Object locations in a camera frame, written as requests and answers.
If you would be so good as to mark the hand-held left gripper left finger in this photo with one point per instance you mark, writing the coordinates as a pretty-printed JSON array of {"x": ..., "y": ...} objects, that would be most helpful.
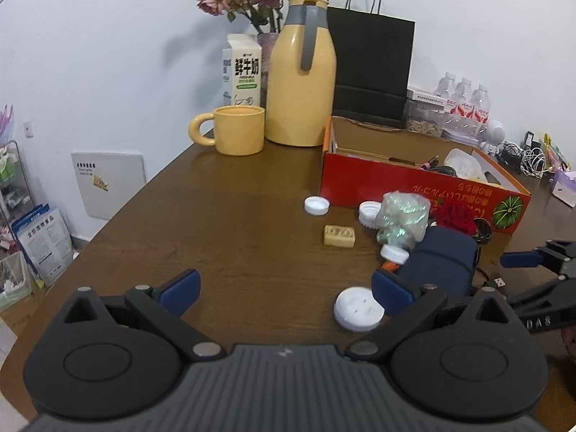
[{"x": 180, "y": 288}]

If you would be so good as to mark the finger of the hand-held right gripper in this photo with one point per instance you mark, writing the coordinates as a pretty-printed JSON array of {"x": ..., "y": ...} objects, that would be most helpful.
[
  {"x": 522, "y": 258},
  {"x": 544, "y": 297}
]

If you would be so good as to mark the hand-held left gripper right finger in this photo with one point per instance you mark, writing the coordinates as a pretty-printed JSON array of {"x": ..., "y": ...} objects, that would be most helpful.
[{"x": 389, "y": 290}]

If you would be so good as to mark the white round lid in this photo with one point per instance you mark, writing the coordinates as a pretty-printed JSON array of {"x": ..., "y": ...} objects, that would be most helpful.
[{"x": 357, "y": 310}]

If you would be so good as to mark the navy zip case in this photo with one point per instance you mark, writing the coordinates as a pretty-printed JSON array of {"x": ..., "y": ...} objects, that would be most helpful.
[{"x": 443, "y": 256}]

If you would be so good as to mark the white ribbed bottle cap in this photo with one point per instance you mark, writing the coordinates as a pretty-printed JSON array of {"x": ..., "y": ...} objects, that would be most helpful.
[{"x": 370, "y": 213}]

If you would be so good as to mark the red cardboard box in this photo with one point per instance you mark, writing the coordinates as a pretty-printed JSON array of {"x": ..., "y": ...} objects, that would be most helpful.
[{"x": 360, "y": 184}]

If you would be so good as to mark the small orange object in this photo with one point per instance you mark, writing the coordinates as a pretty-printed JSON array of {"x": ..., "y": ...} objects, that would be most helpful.
[{"x": 390, "y": 267}]

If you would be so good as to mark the small white cap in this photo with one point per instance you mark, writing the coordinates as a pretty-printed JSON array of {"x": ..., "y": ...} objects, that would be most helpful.
[{"x": 394, "y": 254}]

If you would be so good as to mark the clear glitter bag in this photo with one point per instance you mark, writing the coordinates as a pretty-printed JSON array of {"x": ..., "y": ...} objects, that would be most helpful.
[{"x": 402, "y": 218}]

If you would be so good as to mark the tan rectangular block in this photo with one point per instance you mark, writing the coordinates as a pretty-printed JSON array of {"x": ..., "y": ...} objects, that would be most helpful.
[{"x": 339, "y": 236}]

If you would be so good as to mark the red artificial rose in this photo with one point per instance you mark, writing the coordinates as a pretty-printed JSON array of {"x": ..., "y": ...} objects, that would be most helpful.
[{"x": 456, "y": 216}]

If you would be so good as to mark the purple tissue pack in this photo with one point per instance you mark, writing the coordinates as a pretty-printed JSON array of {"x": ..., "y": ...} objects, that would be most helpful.
[{"x": 564, "y": 186}]

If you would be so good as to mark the colourful snack packet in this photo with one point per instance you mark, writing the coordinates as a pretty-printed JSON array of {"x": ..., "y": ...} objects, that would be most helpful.
[{"x": 555, "y": 153}]

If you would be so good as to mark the white smooth cap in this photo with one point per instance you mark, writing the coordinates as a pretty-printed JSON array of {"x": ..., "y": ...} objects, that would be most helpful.
[{"x": 317, "y": 205}]

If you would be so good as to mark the white robot figure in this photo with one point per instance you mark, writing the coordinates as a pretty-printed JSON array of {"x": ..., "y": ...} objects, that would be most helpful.
[{"x": 494, "y": 132}]

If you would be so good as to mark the blue white printed bags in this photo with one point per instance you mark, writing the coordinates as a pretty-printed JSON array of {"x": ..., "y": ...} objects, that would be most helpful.
[{"x": 42, "y": 243}]

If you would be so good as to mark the clear water bottle red label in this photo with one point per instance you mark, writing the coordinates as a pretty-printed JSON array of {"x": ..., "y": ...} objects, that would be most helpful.
[
  {"x": 479, "y": 108},
  {"x": 446, "y": 87},
  {"x": 461, "y": 103}
]

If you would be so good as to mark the yellow ceramic mug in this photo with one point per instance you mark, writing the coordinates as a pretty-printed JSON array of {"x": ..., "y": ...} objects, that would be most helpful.
[{"x": 238, "y": 132}]

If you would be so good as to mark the clear jar of seeds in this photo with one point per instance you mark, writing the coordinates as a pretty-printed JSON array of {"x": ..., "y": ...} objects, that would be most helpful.
[{"x": 425, "y": 123}]

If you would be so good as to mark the clear storage bin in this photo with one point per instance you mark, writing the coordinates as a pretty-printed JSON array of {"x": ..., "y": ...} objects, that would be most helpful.
[{"x": 13, "y": 283}]

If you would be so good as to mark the white flat box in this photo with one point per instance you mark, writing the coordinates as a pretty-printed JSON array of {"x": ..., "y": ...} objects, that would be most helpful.
[{"x": 425, "y": 96}]

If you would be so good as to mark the yellow thermos jug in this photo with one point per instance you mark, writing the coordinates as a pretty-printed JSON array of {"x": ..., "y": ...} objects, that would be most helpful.
[{"x": 297, "y": 99}]

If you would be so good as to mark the white green milk carton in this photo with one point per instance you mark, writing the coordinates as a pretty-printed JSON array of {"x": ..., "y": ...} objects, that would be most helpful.
[{"x": 243, "y": 72}]

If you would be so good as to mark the black paper bag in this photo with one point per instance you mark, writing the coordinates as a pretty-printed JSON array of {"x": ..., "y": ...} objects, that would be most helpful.
[{"x": 369, "y": 63}]

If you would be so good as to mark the purple grey flower vase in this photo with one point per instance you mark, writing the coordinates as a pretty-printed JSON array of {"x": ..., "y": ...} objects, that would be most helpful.
[{"x": 266, "y": 54}]

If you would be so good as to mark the white wall panel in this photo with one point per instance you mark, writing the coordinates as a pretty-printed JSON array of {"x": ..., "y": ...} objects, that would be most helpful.
[{"x": 112, "y": 175}]

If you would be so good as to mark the white wall outlet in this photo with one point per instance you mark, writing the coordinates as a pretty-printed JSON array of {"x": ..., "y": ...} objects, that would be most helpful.
[{"x": 29, "y": 129}]

